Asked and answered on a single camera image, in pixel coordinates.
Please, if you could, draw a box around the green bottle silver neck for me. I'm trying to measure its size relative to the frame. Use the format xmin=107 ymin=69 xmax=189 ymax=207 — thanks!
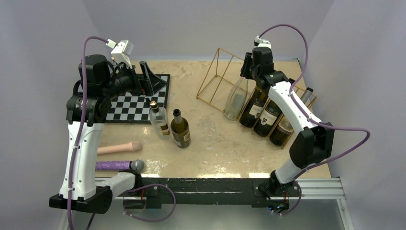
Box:
xmin=170 ymin=109 xmax=191 ymax=148

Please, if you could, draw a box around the gold wire wine rack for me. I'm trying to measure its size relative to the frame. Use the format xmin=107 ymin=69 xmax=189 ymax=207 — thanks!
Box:
xmin=195 ymin=47 xmax=318 ymax=149

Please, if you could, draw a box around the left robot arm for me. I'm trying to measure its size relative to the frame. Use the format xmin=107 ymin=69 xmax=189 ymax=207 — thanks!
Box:
xmin=49 ymin=54 xmax=167 ymax=214

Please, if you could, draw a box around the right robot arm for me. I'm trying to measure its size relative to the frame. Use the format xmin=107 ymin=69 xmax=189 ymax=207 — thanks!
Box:
xmin=241 ymin=46 xmax=334 ymax=196

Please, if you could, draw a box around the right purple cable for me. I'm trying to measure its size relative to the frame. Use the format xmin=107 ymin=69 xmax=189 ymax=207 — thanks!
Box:
xmin=258 ymin=24 xmax=371 ymax=178

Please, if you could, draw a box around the olive wine bottle grey neck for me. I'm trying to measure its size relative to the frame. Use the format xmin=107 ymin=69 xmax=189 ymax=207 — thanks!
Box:
xmin=269 ymin=87 xmax=314 ymax=147

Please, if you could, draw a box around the clear square liquor bottle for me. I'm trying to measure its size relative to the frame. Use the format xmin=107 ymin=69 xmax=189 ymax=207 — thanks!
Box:
xmin=149 ymin=101 xmax=170 ymax=139

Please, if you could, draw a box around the dark wine bottle white label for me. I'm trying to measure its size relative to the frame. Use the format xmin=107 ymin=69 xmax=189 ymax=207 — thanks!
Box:
xmin=253 ymin=100 xmax=282 ymax=137

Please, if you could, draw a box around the black front mounting bar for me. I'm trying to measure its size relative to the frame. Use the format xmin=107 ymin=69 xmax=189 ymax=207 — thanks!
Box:
xmin=117 ymin=178 xmax=299 ymax=208

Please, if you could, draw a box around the black white chessboard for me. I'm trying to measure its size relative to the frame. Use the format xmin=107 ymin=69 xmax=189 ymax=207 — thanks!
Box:
xmin=106 ymin=74 xmax=170 ymax=124

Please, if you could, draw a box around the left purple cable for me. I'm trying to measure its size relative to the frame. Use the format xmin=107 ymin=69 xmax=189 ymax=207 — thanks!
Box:
xmin=67 ymin=35 xmax=110 ymax=230

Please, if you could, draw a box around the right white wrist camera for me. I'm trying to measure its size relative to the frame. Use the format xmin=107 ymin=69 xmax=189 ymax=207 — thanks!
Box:
xmin=254 ymin=36 xmax=271 ymax=49

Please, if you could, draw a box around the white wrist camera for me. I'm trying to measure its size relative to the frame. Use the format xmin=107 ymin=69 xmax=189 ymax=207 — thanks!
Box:
xmin=106 ymin=39 xmax=134 ymax=69
xmin=254 ymin=36 xmax=271 ymax=49

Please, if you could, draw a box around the clear glass bottle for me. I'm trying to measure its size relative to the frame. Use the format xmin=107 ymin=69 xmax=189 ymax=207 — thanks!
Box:
xmin=224 ymin=77 xmax=248 ymax=120

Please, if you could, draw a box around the purple glitter microphone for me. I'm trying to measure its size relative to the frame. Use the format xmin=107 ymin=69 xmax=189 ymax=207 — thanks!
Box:
xmin=95 ymin=160 xmax=145 ymax=173

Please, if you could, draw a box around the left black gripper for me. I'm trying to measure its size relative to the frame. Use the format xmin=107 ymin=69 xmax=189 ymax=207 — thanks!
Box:
xmin=101 ymin=60 xmax=166 ymax=99

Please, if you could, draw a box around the dark front wine bottle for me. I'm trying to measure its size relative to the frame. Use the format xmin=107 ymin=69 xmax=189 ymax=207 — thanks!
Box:
xmin=239 ymin=86 xmax=269 ymax=128

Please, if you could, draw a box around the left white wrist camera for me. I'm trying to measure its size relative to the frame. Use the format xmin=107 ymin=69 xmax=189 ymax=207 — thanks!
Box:
xmin=106 ymin=39 xmax=134 ymax=69

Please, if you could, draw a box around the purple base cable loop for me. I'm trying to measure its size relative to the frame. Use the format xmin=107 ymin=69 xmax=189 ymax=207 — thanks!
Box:
xmin=122 ymin=184 xmax=177 ymax=223

